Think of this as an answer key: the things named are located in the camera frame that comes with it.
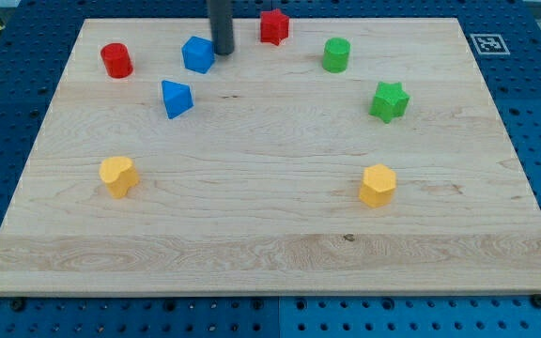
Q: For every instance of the green star block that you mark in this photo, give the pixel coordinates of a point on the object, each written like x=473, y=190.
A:
x=389, y=101

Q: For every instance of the red star block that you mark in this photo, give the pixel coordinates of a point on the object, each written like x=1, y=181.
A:
x=274, y=26

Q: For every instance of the light wooden board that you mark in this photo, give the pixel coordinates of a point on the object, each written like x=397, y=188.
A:
x=254, y=191

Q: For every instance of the yellow hexagon block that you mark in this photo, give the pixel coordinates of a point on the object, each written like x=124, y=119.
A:
x=378, y=185

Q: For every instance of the blue triangular prism block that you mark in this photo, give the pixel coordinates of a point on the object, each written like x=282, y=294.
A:
x=177, y=98

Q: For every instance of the green cylinder block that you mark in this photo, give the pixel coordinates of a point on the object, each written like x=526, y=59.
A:
x=336, y=55

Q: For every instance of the blue cube block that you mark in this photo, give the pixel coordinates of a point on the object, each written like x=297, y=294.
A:
x=198, y=54

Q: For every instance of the yellow heart block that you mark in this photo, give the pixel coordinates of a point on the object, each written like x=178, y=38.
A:
x=118, y=174

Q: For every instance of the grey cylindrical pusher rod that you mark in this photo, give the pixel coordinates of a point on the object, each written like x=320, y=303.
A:
x=221, y=26

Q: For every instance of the red cylinder block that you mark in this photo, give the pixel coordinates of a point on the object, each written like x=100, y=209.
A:
x=116, y=59

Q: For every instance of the white fiducial marker tag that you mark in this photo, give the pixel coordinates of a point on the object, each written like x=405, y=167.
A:
x=489, y=44

